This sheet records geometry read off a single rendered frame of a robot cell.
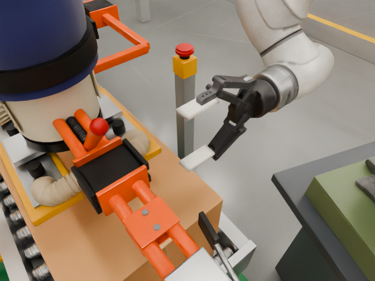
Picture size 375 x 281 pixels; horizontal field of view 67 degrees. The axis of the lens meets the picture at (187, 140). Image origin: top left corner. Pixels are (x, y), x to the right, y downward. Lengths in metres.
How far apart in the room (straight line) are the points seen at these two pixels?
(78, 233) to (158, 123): 1.64
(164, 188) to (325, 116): 1.99
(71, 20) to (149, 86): 2.18
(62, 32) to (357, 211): 0.85
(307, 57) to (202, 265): 0.47
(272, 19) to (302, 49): 0.09
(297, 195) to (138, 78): 2.06
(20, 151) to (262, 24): 0.57
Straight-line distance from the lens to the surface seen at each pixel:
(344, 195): 0.96
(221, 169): 1.97
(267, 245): 1.75
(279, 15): 0.65
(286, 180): 1.05
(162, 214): 0.40
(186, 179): 0.75
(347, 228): 0.94
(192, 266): 0.37
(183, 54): 1.06
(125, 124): 0.69
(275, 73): 0.61
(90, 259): 0.69
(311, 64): 0.67
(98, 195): 0.42
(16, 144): 0.70
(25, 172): 0.67
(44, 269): 1.18
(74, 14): 0.50
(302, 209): 1.00
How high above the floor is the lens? 1.57
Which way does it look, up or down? 48 degrees down
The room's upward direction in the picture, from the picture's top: straight up
